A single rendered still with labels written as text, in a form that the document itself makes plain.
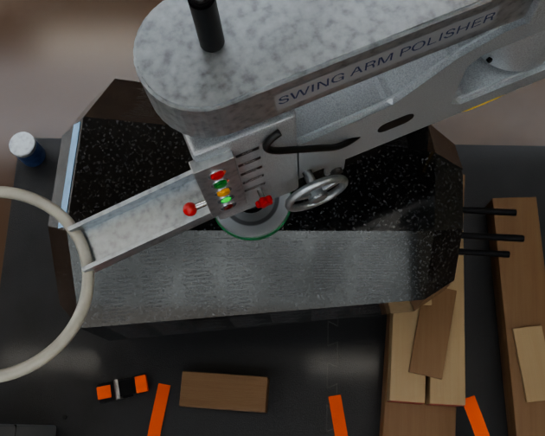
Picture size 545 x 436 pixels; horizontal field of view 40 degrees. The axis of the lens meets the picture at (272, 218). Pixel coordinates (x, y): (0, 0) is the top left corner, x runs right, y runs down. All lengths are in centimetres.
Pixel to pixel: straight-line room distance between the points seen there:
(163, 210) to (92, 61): 148
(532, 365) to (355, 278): 87
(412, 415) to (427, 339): 27
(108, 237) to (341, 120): 70
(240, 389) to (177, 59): 162
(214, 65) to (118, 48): 205
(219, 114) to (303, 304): 103
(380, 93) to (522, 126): 165
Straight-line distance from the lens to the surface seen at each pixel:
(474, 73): 172
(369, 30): 122
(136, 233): 186
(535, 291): 278
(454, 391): 255
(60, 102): 319
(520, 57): 167
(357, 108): 148
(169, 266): 209
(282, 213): 197
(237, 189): 148
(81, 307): 184
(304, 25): 122
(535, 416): 273
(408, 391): 252
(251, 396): 262
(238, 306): 214
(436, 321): 255
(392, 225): 200
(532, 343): 273
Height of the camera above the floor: 274
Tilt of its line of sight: 74 degrees down
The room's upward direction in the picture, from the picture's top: 10 degrees counter-clockwise
